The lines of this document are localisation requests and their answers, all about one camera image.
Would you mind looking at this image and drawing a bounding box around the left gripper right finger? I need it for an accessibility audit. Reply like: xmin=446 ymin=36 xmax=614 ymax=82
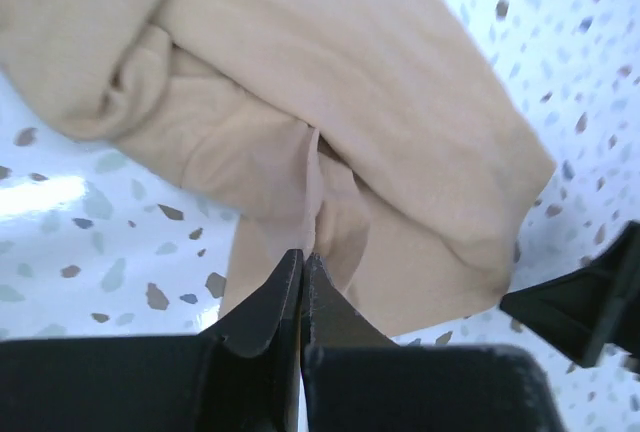
xmin=302 ymin=254 xmax=564 ymax=431

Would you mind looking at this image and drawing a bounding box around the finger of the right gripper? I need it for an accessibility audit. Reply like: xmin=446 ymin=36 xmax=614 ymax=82
xmin=499 ymin=221 xmax=639 ymax=367

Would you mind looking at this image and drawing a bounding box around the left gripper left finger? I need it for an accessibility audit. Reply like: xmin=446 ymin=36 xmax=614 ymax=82
xmin=1 ymin=250 xmax=304 ymax=431

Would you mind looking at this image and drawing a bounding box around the beige t-shirt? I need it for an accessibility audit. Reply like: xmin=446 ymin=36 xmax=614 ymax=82
xmin=1 ymin=0 xmax=555 ymax=336

